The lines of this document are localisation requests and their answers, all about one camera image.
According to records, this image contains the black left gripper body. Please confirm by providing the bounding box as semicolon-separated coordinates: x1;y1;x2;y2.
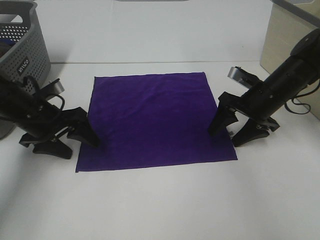
17;93;87;148

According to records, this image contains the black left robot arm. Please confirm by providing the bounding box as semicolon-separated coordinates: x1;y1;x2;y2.
0;75;100;160

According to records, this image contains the grey perforated plastic basket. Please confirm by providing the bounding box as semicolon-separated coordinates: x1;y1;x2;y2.
0;0;51;139

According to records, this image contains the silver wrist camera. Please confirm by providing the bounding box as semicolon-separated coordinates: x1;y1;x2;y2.
40;78;65;95
227;66;260;89

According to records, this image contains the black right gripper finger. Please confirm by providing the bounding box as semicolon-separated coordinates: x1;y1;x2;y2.
232;122;269;147
208;104;237;136

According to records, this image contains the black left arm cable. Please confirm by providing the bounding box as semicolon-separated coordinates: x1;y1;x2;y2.
23;76;66;118

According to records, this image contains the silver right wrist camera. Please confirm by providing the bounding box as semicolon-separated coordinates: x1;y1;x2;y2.
227;66;260;89

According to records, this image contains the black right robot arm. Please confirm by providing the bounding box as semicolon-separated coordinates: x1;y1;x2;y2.
208;29;320;147

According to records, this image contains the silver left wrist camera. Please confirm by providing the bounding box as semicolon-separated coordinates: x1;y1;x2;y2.
40;78;65;95

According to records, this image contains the white towel label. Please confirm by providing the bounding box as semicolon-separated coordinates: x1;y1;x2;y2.
227;129;235;138

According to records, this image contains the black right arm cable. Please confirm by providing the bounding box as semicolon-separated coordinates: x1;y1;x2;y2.
284;79;320;115

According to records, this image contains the purple towel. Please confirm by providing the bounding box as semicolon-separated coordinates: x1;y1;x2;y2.
75;72;237;172

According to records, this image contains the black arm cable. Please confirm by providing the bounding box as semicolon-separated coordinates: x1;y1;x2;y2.
284;79;320;115
23;76;66;118

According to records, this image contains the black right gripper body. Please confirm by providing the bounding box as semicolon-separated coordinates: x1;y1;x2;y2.
218;83;280;132

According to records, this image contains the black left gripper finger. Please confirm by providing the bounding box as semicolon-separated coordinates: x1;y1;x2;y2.
67;120;100;147
32;142;72;160

